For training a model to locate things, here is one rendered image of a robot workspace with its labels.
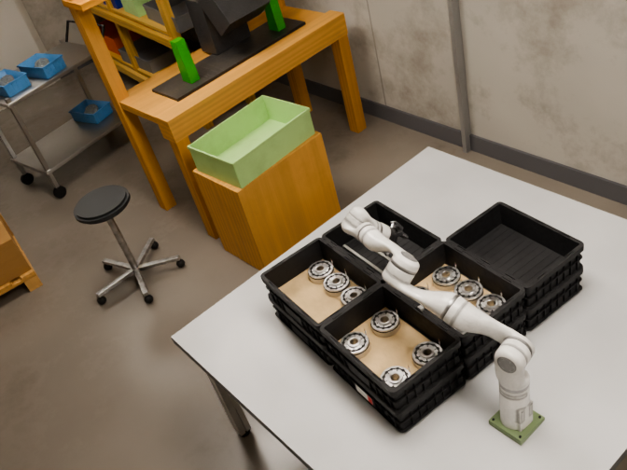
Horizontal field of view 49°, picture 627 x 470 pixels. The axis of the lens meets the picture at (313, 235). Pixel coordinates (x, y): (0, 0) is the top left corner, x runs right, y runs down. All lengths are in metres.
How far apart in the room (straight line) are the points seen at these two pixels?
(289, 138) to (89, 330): 1.64
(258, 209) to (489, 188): 1.33
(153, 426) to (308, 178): 1.63
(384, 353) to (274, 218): 1.76
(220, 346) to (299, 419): 0.52
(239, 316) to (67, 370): 1.53
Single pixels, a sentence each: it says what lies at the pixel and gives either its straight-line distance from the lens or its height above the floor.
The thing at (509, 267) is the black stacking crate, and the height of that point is 0.83.
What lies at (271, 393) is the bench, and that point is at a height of 0.70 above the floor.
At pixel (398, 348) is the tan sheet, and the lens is 2.41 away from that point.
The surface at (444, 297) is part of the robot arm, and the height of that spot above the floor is 1.13.
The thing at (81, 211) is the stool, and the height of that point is 0.62.
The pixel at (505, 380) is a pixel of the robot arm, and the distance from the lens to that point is 2.16.
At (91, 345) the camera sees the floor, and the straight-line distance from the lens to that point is 4.22.
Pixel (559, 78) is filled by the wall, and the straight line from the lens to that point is 4.07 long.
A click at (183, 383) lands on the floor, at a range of 3.73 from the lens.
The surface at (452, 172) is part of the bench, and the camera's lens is 3.37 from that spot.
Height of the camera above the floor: 2.65
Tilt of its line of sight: 38 degrees down
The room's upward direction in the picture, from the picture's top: 16 degrees counter-clockwise
